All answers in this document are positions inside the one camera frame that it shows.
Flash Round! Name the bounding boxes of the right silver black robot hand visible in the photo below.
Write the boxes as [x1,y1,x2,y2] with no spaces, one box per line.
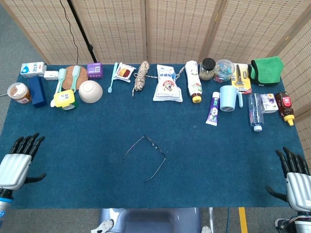
[266,147,311,216]

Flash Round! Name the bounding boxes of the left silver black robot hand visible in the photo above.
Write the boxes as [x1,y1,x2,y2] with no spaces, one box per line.
[0,133,47,192]

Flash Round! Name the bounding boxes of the thin-framed eyeglasses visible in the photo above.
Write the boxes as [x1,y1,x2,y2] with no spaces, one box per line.
[122,135,168,183]

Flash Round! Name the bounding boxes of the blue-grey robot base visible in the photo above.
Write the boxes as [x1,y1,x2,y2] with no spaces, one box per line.
[98,207,202,233]

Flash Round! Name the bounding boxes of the dark blue box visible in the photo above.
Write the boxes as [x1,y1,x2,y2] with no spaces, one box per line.
[28,76,48,108]

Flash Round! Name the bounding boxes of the brown honey bottle yellow cap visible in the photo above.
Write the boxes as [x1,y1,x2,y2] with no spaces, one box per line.
[275,91,295,127]

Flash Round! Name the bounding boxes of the clear water bottle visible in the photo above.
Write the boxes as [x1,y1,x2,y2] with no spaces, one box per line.
[247,93,264,132]

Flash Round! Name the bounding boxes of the green container yellow lid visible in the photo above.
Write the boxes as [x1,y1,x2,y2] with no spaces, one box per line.
[53,89,79,111]

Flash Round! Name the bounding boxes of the small white purple carton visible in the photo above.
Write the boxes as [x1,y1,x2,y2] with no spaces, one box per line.
[260,93,279,114]

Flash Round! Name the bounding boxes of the white table leg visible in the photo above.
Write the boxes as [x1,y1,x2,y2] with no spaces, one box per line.
[208,207,215,231]

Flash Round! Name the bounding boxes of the small white box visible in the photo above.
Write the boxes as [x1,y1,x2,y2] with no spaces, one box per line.
[43,70,59,81]

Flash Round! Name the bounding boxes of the white blue milk carton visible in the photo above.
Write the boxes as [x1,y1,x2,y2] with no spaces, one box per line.
[20,62,47,79]

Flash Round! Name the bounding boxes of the mint green brush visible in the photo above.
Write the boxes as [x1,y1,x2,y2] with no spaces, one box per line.
[50,68,67,108]
[71,65,81,93]

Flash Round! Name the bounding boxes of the round woven brown coaster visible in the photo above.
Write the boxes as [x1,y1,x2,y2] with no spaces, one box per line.
[62,65,88,91]

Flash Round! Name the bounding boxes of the beige bowl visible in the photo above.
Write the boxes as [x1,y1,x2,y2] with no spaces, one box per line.
[78,80,104,104]

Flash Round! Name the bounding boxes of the blue table cloth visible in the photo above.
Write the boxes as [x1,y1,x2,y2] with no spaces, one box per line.
[0,63,307,209]

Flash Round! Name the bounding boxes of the purple white toothpaste tube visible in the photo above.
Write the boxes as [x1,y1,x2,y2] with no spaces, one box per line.
[205,91,221,126]

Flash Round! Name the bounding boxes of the light blue mug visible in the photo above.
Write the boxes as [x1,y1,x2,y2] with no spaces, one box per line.
[219,85,244,112]

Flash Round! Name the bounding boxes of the green folded cloth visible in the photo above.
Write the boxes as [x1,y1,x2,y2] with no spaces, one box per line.
[248,56,285,86]

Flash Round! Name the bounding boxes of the razor in yellow package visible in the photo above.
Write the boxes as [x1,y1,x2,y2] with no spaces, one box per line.
[230,63,253,94]

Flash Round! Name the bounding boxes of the purple box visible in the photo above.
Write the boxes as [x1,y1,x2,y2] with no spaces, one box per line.
[86,62,104,80]

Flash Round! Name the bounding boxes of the light blue toothbrush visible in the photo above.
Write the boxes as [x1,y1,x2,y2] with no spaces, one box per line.
[108,62,119,94]

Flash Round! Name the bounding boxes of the clear tub of clips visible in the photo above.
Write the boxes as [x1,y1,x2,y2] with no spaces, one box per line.
[213,59,235,83]

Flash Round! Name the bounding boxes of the white red snack packet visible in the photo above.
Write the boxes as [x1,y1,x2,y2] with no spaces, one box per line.
[114,62,137,83]

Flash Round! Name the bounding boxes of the glass jar black lid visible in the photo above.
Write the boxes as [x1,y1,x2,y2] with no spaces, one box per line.
[199,57,216,81]

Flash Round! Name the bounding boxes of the white bottle yellow cap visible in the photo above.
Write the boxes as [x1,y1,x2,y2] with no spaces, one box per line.
[185,60,203,104]

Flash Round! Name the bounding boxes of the black stand pole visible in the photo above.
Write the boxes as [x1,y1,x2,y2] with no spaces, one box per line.
[67,0,98,63]

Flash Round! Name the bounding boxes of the white printed powder bag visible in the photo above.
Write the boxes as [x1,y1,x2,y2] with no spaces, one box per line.
[153,64,183,102]

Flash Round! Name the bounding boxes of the bamboo folding screen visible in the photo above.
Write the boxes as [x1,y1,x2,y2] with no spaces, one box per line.
[0,0,311,158]

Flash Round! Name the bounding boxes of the thin black hanging cable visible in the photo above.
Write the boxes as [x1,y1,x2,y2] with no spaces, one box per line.
[59,0,79,65]

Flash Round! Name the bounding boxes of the coiled braided rope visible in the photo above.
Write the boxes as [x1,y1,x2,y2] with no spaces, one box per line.
[132,60,186,98]

